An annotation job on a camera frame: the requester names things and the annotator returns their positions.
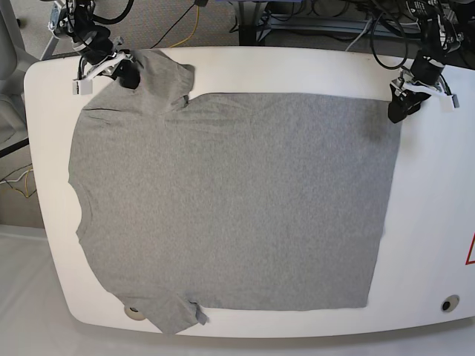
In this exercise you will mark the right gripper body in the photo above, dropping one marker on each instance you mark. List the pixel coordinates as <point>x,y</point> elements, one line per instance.
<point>98,57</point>

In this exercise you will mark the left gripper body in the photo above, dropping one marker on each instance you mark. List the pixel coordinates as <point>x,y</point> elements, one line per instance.
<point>406,82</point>

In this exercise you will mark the grey T-shirt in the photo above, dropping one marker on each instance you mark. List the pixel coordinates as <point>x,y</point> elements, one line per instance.
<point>246,201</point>

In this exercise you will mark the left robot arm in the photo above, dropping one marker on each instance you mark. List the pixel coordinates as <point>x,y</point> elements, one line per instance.
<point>420,76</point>

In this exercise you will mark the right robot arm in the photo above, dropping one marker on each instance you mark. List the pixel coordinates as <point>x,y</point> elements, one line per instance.
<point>75,20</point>

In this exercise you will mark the black table leg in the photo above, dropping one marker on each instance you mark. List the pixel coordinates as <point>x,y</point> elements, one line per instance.
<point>250,24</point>

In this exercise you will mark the right table grommet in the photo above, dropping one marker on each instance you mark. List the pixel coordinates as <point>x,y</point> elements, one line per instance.
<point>450,303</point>

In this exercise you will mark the table grommet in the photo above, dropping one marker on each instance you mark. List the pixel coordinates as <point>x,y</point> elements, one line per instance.
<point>133,314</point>
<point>450,303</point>

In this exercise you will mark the left table grommet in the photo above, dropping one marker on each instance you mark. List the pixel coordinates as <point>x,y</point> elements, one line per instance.
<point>133,314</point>

